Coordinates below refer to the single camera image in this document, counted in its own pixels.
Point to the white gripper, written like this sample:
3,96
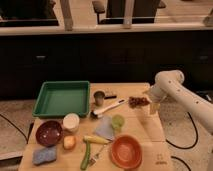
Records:
155,95

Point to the dark red grape bunch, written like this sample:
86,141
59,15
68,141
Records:
135,102

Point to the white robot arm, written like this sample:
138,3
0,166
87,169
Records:
171,83

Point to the orange red bowl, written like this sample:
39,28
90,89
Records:
125,152

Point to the dark maroon bowl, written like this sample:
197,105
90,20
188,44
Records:
49,133

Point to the light green cup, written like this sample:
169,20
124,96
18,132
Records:
117,122

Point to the grey blue cloth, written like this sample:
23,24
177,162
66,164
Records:
104,129

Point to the metal measuring cup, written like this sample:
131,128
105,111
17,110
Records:
100,96

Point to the dark cabinet counter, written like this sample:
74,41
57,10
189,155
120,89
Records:
27,61

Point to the metal fork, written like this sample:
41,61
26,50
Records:
95,157

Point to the white round container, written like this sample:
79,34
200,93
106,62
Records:
71,122

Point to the green cucumber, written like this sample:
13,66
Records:
86,157

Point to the yellow orange fruit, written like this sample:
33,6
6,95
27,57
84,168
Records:
69,142

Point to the dark office chair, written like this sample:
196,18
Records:
127,12

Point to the green plastic tray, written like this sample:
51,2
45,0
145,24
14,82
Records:
58,98

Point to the blue sponge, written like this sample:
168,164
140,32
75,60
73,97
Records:
44,155

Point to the white handled dish brush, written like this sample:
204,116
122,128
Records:
98,113

